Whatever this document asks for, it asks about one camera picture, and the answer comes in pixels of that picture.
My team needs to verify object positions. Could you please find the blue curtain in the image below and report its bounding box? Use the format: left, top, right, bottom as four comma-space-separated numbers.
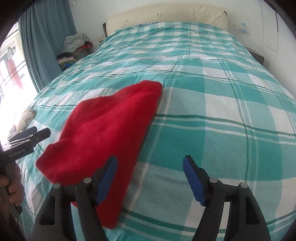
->
18, 1, 77, 92

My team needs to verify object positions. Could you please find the teal white plaid bedspread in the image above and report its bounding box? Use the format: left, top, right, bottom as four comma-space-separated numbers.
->
18, 22, 295, 240

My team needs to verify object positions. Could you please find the cream padded headboard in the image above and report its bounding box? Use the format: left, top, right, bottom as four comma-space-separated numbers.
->
103, 3, 228, 37

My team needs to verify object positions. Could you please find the pile of clothes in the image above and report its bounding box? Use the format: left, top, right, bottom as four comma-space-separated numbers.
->
57, 34, 93, 71

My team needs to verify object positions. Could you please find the red sweater with white rabbit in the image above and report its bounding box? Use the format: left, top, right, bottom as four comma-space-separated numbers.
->
36, 80, 163, 229

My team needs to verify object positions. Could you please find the left hand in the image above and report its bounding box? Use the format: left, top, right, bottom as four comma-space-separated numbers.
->
1, 163, 24, 206

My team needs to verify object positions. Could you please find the white wardrobe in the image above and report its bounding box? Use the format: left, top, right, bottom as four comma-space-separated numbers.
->
260, 1, 295, 96

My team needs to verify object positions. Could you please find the white wall socket panel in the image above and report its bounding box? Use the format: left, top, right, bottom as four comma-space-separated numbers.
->
233, 23, 250, 35

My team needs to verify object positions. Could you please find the beige patterned cushion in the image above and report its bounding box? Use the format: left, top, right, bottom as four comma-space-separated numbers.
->
16, 108, 36, 133

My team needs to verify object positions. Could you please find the red garment hanging outside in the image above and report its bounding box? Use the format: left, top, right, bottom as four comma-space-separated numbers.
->
8, 58, 23, 89

